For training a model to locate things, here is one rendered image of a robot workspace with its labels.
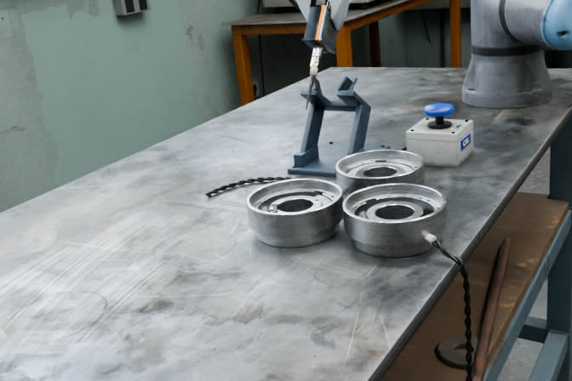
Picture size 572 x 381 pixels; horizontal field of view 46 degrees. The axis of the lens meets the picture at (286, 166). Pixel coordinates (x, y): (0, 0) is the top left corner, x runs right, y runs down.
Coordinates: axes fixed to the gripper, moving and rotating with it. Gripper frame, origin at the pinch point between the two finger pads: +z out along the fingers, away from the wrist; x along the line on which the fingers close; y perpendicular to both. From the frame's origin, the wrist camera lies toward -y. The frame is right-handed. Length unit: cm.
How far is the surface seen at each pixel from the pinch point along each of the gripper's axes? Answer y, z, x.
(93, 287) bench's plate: -39.7, 19.6, 7.0
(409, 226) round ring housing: -24.2, 16.1, -20.3
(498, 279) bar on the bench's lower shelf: 16.3, 43.2, -18.2
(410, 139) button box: 2.1, 16.2, -10.4
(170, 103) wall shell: 132, 50, 146
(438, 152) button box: 2.0, 17.8, -14.3
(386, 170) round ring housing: -7.4, 17.2, -10.9
